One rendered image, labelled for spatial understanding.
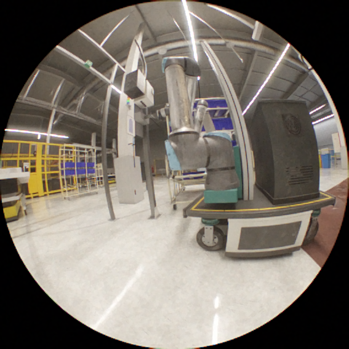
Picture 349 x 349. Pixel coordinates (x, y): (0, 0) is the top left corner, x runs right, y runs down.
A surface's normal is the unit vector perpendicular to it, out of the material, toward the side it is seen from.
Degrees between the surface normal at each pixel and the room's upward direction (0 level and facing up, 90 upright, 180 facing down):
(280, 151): 90
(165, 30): 176
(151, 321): 0
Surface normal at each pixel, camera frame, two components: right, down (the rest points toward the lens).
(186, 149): 0.04, 0.10
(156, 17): 0.09, 1.00
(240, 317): -0.11, -0.99
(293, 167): -0.50, 0.08
